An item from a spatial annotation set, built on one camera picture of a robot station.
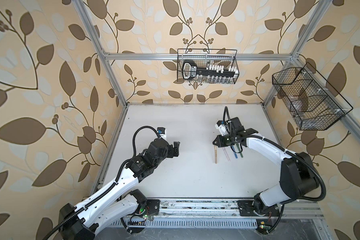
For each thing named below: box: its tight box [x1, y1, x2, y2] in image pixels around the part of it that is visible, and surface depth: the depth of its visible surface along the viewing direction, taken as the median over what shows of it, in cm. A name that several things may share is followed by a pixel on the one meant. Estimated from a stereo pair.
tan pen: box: [214, 145, 218, 164], surface depth 88 cm
